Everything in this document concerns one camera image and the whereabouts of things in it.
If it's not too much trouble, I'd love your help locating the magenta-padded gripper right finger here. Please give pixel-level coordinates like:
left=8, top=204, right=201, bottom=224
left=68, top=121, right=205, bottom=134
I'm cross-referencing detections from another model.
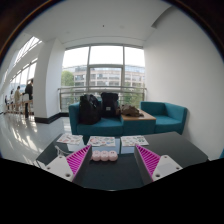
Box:
left=133, top=143, right=184, bottom=184

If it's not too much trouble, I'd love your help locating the brown jacket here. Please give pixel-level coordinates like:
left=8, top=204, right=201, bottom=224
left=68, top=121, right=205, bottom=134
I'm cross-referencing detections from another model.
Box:
left=119, top=104, right=145, bottom=118

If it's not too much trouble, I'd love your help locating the pink power strip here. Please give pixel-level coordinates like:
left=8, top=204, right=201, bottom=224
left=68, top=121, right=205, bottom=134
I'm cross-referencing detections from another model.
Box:
left=91, top=149, right=119, bottom=163

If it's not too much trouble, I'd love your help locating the wooden sofa table top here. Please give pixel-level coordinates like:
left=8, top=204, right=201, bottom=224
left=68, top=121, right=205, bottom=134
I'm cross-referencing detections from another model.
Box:
left=120, top=109, right=157, bottom=122

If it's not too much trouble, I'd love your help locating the colourful sticker sheet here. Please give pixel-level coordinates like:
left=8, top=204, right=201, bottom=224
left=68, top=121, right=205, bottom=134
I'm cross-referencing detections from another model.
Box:
left=120, top=134, right=150, bottom=148
left=56, top=133, right=84, bottom=146
left=87, top=135, right=117, bottom=148

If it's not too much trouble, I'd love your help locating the person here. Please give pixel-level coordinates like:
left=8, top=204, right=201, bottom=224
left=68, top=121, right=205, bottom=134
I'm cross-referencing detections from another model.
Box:
left=23, top=78, right=34, bottom=119
left=13, top=85, right=22, bottom=113

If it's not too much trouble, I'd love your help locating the metal window railing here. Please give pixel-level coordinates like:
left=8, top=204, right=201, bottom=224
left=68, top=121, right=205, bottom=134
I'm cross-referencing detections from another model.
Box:
left=57, top=85, right=148, bottom=113

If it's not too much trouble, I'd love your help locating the teal sofa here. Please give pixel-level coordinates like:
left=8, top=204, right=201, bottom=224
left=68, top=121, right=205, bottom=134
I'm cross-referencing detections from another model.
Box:
left=68, top=100, right=188, bottom=137

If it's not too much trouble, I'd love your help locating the black backpack with label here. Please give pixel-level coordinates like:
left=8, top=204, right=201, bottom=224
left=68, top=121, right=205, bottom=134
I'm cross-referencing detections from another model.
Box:
left=100, top=92, right=121, bottom=118

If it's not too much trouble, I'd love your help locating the large black bag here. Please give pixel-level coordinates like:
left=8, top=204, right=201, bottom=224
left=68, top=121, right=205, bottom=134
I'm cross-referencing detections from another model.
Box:
left=78, top=94, right=102, bottom=126

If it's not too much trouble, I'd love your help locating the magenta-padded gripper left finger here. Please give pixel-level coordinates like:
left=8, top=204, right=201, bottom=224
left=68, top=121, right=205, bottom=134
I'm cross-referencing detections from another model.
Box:
left=43, top=144, right=93, bottom=183

